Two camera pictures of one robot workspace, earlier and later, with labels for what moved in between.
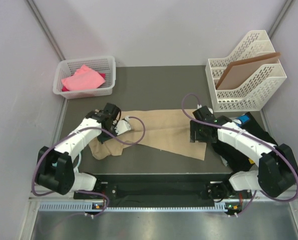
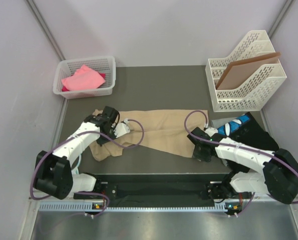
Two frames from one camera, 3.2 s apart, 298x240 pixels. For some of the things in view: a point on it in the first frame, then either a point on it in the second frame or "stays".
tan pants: x=168 y=132 stays
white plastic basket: x=84 y=77 stays
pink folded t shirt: x=84 y=78 stays
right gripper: x=195 y=136 to x=197 y=155
